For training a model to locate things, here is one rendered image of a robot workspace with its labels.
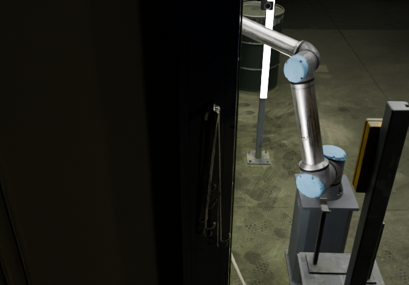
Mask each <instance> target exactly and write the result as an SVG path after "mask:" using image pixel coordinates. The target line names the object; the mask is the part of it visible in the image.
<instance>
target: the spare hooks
mask: <svg viewBox="0 0 409 285"><path fill-rule="evenodd" d="M215 108H216V109H215ZM210 111H211V112H216V114H215V126H214V134H213V138H212V145H211V150H210V153H209V161H208V167H207V172H206V176H205V182H204V186H203V187H204V191H203V198H202V202H201V207H200V213H199V218H198V221H199V222H204V227H203V235H204V236H207V237H210V236H212V232H210V234H209V235H206V234H205V228H206V229H207V230H211V229H212V228H214V227H215V222H214V223H213V225H212V226H211V227H207V226H206V225H207V219H208V218H209V214H208V209H211V208H212V207H213V206H214V205H215V202H216V201H217V243H216V244H217V247H218V248H224V247H227V246H228V242H227V243H226V245H225V246H224V247H220V246H218V196H217V197H216V198H215V201H214V202H210V201H209V196H210V192H211V191H213V190H214V189H215V188H216V185H214V187H213V188H212V189H211V181H212V170H213V165H214V153H215V142H216V136H217V141H218V189H217V190H218V192H219V222H220V225H219V232H220V237H219V240H220V242H226V241H227V240H229V238H230V237H231V234H230V233H229V235H228V237H227V238H226V239H225V240H222V225H221V221H222V217H221V188H220V184H221V179H220V107H219V106H218V105H216V104H215V99H213V100H212V102H208V103H207V104H206V108H205V114H204V120H205V121H207V118H208V113H209V112H210ZM203 202H204V203H203ZM205 202H206V206H205ZM209 204H212V205H211V206H209ZM203 208H204V209H205V215H204V219H202V220H201V212H202V209H203Z"/></svg>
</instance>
